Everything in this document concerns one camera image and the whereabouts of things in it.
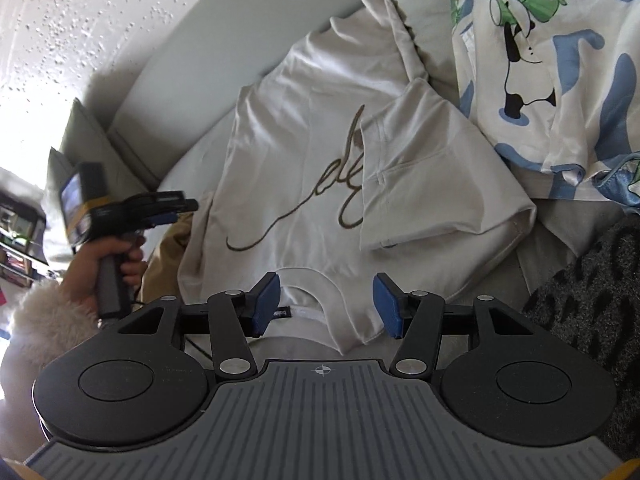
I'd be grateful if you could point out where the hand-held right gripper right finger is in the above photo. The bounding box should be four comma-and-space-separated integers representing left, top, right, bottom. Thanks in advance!
372, 272, 540, 379

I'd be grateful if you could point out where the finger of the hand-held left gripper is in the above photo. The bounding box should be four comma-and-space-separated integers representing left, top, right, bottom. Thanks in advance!
134, 199, 199, 227
127, 190, 187, 210

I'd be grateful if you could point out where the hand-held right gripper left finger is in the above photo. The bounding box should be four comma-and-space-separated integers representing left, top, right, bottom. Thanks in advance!
119, 272, 281, 380

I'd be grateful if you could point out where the white script print shirt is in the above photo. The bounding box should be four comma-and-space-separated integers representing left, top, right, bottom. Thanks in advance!
177, 0, 539, 357

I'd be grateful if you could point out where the person's left hand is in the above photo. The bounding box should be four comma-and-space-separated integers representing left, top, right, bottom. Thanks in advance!
59, 237, 147, 307

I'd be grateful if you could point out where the tan cloth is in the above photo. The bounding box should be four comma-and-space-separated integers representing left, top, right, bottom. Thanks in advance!
139, 210, 202, 307

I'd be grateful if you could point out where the pale green cushion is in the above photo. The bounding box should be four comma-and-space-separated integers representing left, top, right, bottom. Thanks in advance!
42, 97, 162, 266

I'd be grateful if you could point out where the bookshelf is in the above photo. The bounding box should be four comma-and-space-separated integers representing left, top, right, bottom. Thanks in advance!
0, 167, 52, 288

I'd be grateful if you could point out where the pale green sofa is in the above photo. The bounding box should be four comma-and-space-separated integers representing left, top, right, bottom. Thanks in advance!
42, 0, 640, 311

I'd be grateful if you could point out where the dark grey spotted cloth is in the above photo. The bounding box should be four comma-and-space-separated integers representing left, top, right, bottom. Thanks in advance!
522, 214, 640, 463

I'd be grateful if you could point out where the panda printed blanket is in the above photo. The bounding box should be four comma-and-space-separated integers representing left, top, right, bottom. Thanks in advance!
449, 0, 640, 211

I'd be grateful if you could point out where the pale green pillow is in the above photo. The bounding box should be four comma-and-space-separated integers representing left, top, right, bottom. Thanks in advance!
375, 0, 463, 92

